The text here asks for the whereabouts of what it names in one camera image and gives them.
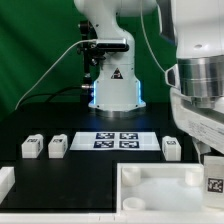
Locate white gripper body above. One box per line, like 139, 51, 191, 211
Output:
170, 88, 224, 154

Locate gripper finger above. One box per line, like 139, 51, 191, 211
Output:
192, 138, 211, 163

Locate white square tabletop part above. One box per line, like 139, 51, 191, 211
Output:
115, 162, 224, 214

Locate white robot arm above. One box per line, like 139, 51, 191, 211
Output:
74, 0, 224, 155

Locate white sheet with tags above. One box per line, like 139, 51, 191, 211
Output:
70, 132, 160, 151

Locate white obstacle bar left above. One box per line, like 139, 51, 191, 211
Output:
0, 167, 15, 204

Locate white front rail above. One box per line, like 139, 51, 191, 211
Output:
0, 212, 224, 224

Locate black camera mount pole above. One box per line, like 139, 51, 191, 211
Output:
77, 20, 104, 88

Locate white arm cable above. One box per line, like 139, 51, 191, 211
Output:
139, 0, 168, 74

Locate white camera cable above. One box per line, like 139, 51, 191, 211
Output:
14, 38, 98, 111

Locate black cable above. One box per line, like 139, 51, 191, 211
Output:
16, 87, 84, 109

